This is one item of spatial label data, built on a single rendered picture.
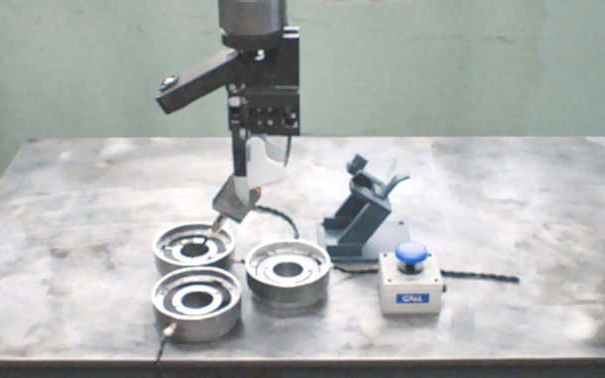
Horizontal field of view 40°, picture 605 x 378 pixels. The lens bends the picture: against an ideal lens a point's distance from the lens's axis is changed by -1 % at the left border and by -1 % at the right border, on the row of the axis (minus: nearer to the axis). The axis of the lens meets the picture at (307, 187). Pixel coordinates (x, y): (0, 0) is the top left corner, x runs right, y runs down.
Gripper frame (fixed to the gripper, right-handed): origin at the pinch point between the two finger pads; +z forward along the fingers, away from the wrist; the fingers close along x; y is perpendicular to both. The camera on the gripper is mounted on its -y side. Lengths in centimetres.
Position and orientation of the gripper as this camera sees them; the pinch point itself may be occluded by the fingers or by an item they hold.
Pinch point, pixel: (240, 190)
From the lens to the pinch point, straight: 102.0
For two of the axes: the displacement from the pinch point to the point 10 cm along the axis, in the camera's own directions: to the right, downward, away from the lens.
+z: 0.0, 8.8, 4.7
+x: -0.3, -4.7, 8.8
